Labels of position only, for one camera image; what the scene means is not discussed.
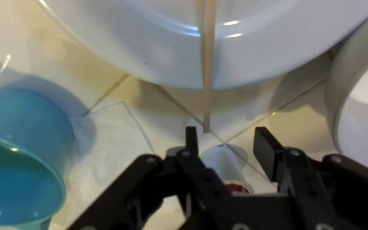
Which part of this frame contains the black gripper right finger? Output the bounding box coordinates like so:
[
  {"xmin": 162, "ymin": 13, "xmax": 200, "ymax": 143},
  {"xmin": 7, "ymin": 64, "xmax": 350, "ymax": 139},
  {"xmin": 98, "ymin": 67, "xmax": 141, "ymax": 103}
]
[{"xmin": 251, "ymin": 125, "xmax": 368, "ymax": 230}]

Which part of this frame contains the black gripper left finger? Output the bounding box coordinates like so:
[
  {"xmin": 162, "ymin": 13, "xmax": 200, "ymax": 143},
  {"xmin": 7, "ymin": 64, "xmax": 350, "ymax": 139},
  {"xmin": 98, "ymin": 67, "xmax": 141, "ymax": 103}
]
[{"xmin": 65, "ymin": 125, "xmax": 232, "ymax": 230}]

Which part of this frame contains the teal two-handled bowl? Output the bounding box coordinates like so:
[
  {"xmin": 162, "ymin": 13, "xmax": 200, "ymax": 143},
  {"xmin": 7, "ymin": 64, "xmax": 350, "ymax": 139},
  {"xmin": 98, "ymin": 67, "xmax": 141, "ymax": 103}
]
[{"xmin": 0, "ymin": 85, "xmax": 78, "ymax": 230}]

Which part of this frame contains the thin white stirrer stick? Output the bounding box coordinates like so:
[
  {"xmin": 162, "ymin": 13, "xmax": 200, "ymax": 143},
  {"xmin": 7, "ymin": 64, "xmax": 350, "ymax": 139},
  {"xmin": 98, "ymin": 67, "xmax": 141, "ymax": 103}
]
[{"xmin": 199, "ymin": 0, "xmax": 218, "ymax": 134}]

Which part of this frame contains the white round plate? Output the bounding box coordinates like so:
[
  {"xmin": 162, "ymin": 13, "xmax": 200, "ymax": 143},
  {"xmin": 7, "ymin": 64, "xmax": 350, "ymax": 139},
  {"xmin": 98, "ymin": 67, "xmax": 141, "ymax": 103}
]
[{"xmin": 42, "ymin": 0, "xmax": 368, "ymax": 90}]

